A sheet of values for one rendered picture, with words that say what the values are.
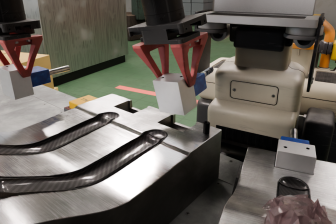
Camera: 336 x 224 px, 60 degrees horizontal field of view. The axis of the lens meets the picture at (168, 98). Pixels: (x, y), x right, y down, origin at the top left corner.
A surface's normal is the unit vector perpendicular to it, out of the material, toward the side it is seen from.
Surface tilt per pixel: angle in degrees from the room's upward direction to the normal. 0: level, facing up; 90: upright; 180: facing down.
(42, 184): 29
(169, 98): 98
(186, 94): 81
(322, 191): 0
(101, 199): 20
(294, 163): 90
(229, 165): 0
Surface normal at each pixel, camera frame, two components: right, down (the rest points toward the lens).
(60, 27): 0.88, 0.17
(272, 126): -0.47, 0.44
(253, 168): 0.00, -0.93
